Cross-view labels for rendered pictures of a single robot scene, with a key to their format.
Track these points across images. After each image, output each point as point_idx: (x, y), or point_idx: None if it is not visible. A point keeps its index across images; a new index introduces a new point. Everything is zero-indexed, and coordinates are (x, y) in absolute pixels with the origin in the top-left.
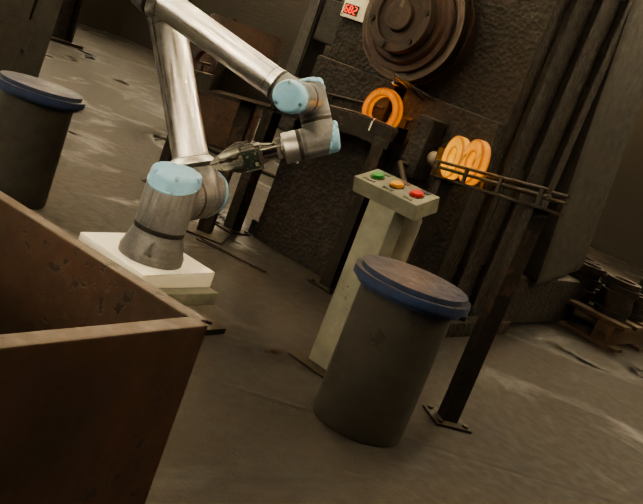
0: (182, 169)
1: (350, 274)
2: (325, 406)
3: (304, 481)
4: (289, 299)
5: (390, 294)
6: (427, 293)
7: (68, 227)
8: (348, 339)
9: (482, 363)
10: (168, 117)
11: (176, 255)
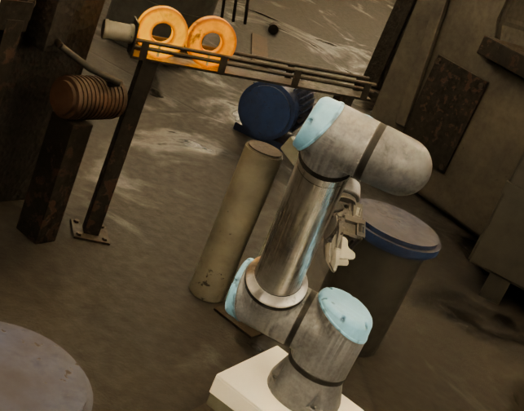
0: (341, 300)
1: None
2: (372, 346)
3: (468, 395)
4: (61, 283)
5: (438, 254)
6: (432, 232)
7: None
8: (393, 298)
9: None
10: (306, 262)
11: None
